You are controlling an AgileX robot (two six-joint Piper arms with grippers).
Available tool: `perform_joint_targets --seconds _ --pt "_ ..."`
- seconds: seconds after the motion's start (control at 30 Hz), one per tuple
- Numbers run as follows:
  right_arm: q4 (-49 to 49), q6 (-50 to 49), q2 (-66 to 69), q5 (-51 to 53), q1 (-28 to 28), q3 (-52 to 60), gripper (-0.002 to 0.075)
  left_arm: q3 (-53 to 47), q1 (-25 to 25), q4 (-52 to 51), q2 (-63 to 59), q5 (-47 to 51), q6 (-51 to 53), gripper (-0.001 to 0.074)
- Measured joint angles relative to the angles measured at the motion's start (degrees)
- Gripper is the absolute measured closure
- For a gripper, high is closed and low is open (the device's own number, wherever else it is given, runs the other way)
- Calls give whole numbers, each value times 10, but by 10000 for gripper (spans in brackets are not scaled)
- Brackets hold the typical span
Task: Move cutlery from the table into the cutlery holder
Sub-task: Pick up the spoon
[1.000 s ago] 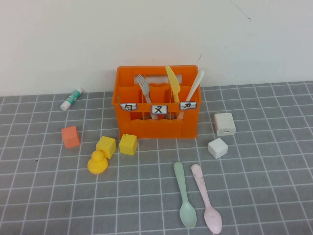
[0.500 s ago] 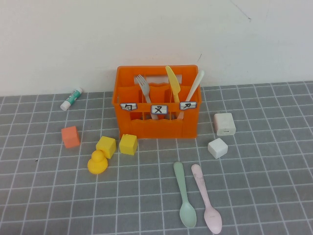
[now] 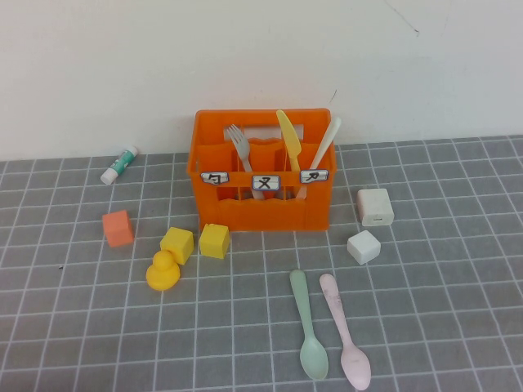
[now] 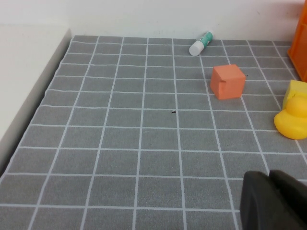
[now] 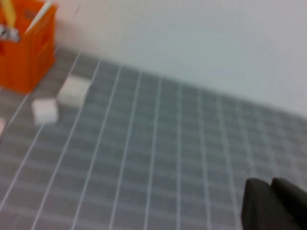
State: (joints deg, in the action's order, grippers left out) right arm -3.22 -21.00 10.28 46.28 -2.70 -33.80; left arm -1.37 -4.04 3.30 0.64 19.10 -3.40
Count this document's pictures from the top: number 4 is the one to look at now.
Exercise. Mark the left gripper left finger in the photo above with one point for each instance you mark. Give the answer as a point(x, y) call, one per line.
point(261, 206)

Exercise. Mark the orange plastic cutlery holder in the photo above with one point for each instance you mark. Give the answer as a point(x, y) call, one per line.
point(299, 48)

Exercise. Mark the yellow foam cube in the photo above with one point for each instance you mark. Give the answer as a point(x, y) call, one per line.
point(296, 87)

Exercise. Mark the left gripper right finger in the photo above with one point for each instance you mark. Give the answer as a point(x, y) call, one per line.
point(295, 198)

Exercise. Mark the grey grid table mat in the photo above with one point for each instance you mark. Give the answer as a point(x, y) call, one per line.
point(120, 143)

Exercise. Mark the white green glue stick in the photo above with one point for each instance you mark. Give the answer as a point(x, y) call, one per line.
point(200, 44)

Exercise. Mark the yellow rubber duck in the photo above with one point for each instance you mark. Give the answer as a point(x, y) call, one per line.
point(292, 119)

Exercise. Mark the orange foam cube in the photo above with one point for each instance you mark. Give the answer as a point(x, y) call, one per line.
point(227, 82)

